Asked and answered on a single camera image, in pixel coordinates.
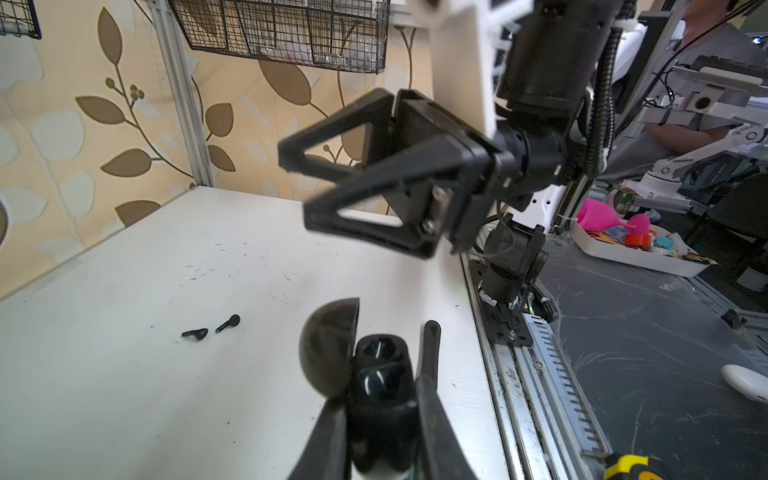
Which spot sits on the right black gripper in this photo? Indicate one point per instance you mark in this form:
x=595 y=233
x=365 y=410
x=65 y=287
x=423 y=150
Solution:
x=441 y=177

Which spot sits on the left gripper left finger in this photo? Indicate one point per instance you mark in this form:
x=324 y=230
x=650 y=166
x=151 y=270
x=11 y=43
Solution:
x=325 y=455

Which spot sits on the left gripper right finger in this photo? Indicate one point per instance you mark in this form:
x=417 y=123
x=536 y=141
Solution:
x=439 y=455

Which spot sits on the black round charging case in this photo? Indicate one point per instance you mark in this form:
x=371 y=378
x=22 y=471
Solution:
x=374 y=377

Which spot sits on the black earbud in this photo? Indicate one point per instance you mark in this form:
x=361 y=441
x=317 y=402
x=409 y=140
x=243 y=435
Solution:
x=197 y=334
x=232 y=322

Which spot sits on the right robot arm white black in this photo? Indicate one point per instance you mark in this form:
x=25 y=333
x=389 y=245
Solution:
x=522 y=101

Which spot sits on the yellow black tape measure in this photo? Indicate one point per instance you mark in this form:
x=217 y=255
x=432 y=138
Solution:
x=634 y=467

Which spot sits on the pink plastic funnel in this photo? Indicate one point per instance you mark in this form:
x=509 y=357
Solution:
x=598 y=216

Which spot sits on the white parts tray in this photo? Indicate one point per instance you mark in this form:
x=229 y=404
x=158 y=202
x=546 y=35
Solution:
x=639 y=258

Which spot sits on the white object on floor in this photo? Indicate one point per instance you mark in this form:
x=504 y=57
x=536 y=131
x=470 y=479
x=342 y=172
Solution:
x=751 y=384

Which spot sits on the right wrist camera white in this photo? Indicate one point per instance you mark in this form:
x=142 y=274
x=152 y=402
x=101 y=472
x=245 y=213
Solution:
x=464 y=39

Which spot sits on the right wire basket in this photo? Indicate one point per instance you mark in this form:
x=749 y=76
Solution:
x=348 y=36

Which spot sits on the wire basket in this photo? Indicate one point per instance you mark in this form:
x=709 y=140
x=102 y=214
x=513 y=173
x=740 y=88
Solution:
x=19 y=19
x=348 y=36

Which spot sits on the back wire basket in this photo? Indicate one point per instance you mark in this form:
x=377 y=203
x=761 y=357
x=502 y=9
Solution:
x=19 y=19

